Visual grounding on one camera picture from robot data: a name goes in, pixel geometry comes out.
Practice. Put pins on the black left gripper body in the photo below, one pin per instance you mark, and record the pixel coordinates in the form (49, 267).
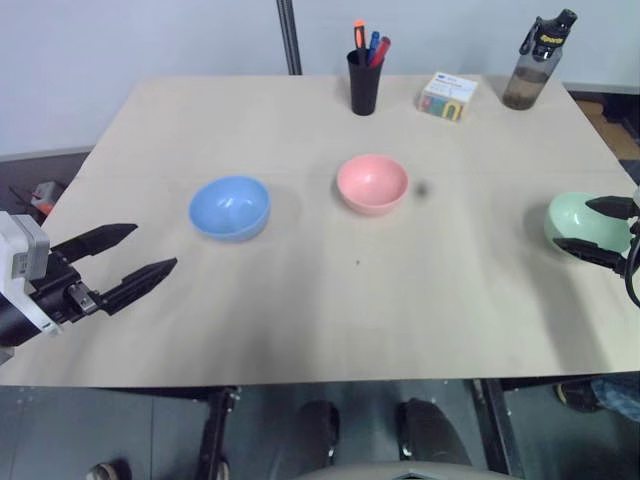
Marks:
(60, 292)

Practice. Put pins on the red marker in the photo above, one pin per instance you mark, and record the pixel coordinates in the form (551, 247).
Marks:
(382, 49)

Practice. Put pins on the black pen cup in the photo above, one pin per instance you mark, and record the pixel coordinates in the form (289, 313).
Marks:
(364, 87)

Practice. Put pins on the dark shoe with pale sole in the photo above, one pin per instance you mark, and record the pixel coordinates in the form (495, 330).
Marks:
(577, 396)
(107, 471)

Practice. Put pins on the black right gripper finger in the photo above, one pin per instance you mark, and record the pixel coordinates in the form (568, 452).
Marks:
(612, 206)
(595, 254)

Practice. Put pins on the dark rounded robot foot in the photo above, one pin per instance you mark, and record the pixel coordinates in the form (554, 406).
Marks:
(316, 432)
(430, 432)

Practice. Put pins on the light green plastic bowl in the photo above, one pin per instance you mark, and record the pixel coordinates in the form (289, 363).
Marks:
(575, 220)

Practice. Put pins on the blue marker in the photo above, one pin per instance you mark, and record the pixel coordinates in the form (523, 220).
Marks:
(374, 45)

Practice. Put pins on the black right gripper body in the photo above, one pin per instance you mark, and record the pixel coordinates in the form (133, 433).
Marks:
(636, 226)

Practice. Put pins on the grey metal post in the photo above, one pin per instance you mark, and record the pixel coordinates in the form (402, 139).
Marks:
(290, 35)

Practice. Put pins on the black metal table leg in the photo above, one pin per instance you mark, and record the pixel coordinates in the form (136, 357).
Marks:
(497, 430)
(216, 432)

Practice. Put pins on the blue jeans leg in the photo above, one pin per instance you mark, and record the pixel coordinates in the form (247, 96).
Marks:
(617, 397)

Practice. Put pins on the orange and black marker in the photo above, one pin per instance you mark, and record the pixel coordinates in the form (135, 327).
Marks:
(360, 37)

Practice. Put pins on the blue plastic bowl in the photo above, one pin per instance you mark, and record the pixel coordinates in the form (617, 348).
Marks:
(230, 207)

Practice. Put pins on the orange and grey device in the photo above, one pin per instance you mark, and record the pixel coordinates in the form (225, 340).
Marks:
(47, 196)

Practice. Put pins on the white box with colourful print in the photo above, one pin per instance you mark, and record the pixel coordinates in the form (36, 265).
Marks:
(446, 97)

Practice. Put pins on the pink-red plastic bowl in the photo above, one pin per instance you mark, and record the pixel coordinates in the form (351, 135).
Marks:
(371, 182)

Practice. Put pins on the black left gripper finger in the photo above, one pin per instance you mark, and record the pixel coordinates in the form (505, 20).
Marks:
(137, 282)
(97, 239)

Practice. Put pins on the grey robot torso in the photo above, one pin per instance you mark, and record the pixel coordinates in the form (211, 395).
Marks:
(405, 472)

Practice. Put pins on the dark translucent sports bottle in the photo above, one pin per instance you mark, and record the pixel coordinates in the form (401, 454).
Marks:
(530, 70)

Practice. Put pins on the dark low cabinet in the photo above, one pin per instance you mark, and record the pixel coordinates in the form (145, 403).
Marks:
(612, 117)

